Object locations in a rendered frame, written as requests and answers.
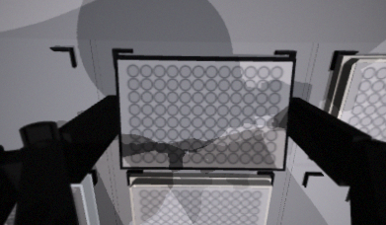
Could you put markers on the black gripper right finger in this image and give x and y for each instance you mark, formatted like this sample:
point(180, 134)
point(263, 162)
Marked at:
point(349, 156)

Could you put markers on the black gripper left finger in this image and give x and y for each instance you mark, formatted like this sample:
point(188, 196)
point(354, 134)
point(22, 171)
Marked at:
point(51, 160)

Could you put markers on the white multi-well plate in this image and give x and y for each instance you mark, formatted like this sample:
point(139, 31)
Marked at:
point(357, 93)
point(199, 199)

